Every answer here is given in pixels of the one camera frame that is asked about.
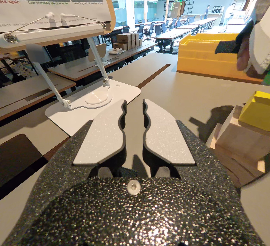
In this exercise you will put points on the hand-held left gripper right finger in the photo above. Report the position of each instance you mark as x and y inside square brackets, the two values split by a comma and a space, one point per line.
[166, 140]

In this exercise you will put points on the white crumpled wrapper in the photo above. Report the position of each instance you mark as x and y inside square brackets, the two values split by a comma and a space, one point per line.
[115, 51]

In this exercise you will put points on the large natural wooden cube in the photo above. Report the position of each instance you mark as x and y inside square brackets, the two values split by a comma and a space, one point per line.
[230, 165]

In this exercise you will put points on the medium natural wooden cube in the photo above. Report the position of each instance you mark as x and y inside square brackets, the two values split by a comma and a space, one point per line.
[242, 142]

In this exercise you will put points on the yellow wooden cube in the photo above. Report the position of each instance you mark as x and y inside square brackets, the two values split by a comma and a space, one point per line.
[255, 113]

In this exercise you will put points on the printed instruction sheet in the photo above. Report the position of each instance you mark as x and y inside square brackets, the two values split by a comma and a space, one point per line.
[52, 10]

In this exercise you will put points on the white and wood document stand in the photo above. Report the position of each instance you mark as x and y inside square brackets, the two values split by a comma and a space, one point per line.
[122, 91]

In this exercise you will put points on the stack of yellow plastic bins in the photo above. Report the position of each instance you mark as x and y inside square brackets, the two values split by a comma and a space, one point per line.
[198, 60]

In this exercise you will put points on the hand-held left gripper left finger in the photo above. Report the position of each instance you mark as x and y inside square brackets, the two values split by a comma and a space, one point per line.
[103, 140]

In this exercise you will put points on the stack of cardboard boxes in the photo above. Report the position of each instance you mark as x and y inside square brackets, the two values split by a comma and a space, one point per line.
[124, 38]

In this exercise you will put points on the group of black office chairs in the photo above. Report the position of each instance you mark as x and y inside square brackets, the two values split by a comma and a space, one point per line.
[150, 30]

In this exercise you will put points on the small wooden tablet stand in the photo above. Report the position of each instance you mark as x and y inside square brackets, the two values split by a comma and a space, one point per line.
[99, 50]

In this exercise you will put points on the grey desk with dark slot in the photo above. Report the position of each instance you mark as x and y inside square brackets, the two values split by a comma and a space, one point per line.
[31, 89]

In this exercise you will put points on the green wooden cube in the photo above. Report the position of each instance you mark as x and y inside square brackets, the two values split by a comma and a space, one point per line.
[266, 80]

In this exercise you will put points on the person's right hand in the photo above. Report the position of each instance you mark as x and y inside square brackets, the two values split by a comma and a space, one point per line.
[242, 60]

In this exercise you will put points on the grey desk with wooden edge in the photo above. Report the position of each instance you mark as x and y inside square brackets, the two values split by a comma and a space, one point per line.
[80, 68]

